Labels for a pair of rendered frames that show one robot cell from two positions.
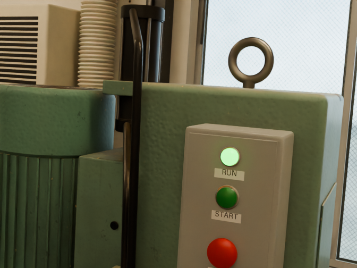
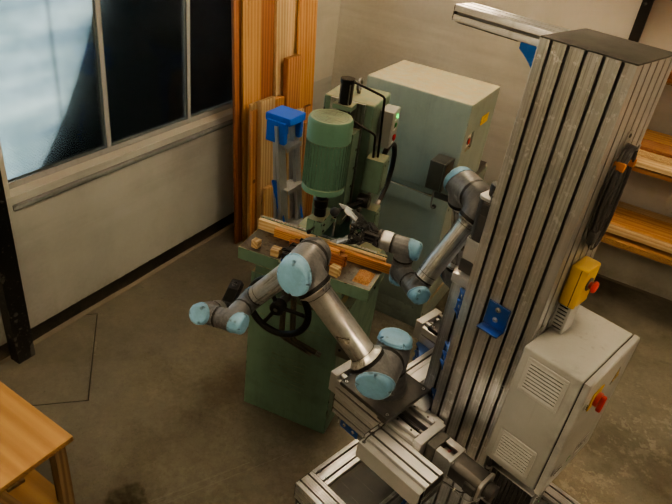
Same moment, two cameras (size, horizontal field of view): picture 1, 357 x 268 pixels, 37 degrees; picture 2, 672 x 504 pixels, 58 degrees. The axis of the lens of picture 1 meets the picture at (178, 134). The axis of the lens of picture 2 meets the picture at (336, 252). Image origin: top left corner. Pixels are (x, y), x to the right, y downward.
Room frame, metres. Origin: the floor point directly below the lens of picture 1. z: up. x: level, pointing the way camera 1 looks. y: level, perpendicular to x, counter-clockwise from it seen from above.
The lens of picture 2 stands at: (0.82, 2.43, 2.33)
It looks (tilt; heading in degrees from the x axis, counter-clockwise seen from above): 32 degrees down; 267
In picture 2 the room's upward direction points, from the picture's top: 8 degrees clockwise
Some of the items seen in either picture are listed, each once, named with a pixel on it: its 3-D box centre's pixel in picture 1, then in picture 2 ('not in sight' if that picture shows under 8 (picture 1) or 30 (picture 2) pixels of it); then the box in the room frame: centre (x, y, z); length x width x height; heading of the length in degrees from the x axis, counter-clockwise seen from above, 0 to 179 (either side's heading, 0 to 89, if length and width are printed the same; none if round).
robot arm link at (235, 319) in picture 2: not in sight; (233, 317); (1.04, 0.79, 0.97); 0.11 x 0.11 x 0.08; 68
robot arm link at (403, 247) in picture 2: not in sight; (405, 248); (0.45, 0.51, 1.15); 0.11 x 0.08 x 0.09; 159
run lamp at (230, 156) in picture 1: (229, 156); not in sight; (0.50, -0.05, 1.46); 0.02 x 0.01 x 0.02; 69
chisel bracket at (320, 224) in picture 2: not in sight; (320, 222); (0.77, 0.17, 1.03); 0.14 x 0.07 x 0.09; 69
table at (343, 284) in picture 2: not in sight; (306, 267); (0.81, 0.29, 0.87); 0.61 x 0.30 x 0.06; 159
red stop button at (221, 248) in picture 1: (221, 253); not in sight; (0.50, -0.05, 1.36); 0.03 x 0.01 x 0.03; 69
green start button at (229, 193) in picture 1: (226, 197); not in sight; (0.50, -0.05, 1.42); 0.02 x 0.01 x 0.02; 69
